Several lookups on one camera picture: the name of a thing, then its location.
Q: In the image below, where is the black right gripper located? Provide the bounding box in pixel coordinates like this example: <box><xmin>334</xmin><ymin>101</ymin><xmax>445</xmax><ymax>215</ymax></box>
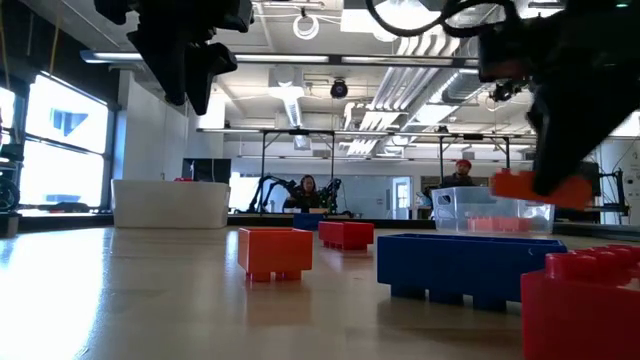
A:
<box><xmin>478</xmin><ymin>18</ymin><xmax>640</xmax><ymax>197</ymax></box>

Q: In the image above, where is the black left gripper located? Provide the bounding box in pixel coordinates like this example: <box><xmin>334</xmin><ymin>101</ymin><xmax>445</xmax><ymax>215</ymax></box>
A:
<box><xmin>94</xmin><ymin>0</ymin><xmax>254</xmax><ymax>117</ymax></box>

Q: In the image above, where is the blue toy brick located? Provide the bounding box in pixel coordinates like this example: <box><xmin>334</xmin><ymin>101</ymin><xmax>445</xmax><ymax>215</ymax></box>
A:
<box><xmin>376</xmin><ymin>232</ymin><xmax>569</xmax><ymax>314</ymax></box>
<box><xmin>293</xmin><ymin>213</ymin><xmax>324</xmax><ymax>232</ymax></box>

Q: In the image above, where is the small square orange toy brick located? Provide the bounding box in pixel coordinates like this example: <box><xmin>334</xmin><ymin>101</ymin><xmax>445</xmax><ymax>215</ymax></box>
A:
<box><xmin>237</xmin><ymin>227</ymin><xmax>314</xmax><ymax>284</ymax></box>

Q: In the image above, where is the black monitor stand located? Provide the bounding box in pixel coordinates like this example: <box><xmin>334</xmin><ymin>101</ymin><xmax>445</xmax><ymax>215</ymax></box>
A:
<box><xmin>592</xmin><ymin>168</ymin><xmax>630</xmax><ymax>217</ymax></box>

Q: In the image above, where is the person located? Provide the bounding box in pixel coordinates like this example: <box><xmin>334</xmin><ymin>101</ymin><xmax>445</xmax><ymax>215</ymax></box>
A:
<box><xmin>283</xmin><ymin>174</ymin><xmax>326</xmax><ymax>211</ymax></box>
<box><xmin>439</xmin><ymin>158</ymin><xmax>475</xmax><ymax>189</ymax></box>

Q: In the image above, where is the clear plastic bin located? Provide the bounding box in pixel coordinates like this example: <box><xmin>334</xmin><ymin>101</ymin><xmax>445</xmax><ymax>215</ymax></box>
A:
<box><xmin>431</xmin><ymin>186</ymin><xmax>556</xmax><ymax>235</ymax></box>

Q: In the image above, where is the opaque white plastic bin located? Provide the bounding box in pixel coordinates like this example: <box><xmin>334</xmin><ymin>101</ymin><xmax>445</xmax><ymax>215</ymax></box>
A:
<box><xmin>111</xmin><ymin>179</ymin><xmax>231</xmax><ymax>230</ymax></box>

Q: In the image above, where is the large bright window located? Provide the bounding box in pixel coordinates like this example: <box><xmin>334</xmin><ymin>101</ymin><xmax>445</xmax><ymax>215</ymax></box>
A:
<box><xmin>0</xmin><ymin>69</ymin><xmax>119</xmax><ymax>211</ymax></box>

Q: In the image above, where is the black beam with light strips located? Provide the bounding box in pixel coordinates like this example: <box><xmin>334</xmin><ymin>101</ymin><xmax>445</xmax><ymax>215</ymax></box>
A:
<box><xmin>79</xmin><ymin>48</ymin><xmax>481</xmax><ymax>69</ymax></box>

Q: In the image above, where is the black ceiling spot lamp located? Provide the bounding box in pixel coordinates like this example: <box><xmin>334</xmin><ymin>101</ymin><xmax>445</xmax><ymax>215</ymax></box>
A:
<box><xmin>329</xmin><ymin>78</ymin><xmax>350</xmax><ymax>100</ymax></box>

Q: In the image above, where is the white door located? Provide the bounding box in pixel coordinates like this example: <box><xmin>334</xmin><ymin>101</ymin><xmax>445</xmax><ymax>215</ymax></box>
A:
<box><xmin>392</xmin><ymin>175</ymin><xmax>413</xmax><ymax>220</ymax></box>

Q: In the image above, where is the black wheeled equipment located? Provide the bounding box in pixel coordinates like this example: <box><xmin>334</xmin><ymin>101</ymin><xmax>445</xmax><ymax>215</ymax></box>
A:
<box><xmin>0</xmin><ymin>143</ymin><xmax>25</xmax><ymax>214</ymax></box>

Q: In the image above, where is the black ceiling camera mount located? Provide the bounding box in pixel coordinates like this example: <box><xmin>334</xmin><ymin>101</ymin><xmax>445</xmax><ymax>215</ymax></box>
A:
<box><xmin>489</xmin><ymin>79</ymin><xmax>526</xmax><ymax>104</ymax></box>

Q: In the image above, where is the black metal rig frame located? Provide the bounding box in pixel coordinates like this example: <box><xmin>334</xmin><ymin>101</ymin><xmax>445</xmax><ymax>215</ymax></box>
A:
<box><xmin>437</xmin><ymin>130</ymin><xmax>512</xmax><ymax>190</ymax></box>
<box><xmin>258</xmin><ymin>127</ymin><xmax>337</xmax><ymax>216</ymax></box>

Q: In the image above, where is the white ceiling vent duct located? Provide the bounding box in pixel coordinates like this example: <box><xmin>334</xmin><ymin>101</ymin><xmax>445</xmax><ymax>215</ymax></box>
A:
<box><xmin>268</xmin><ymin>67</ymin><xmax>307</xmax><ymax>129</ymax></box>

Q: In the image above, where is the white coiled cable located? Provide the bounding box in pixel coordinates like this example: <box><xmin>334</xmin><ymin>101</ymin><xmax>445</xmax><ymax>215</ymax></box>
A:
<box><xmin>292</xmin><ymin>12</ymin><xmax>321</xmax><ymax>41</ymax></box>

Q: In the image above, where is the silver ventilation duct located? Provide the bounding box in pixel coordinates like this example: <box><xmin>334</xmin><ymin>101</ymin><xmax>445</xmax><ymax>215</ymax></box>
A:
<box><xmin>442</xmin><ymin>67</ymin><xmax>482</xmax><ymax>104</ymax></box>

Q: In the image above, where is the black aluminium table frame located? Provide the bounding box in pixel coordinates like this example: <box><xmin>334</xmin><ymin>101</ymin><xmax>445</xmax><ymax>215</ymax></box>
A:
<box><xmin>0</xmin><ymin>211</ymin><xmax>640</xmax><ymax>242</ymax></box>

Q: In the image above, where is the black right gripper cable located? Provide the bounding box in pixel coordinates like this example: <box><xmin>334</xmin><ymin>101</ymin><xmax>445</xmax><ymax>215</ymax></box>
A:
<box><xmin>364</xmin><ymin>0</ymin><xmax>522</xmax><ymax>39</ymax></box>

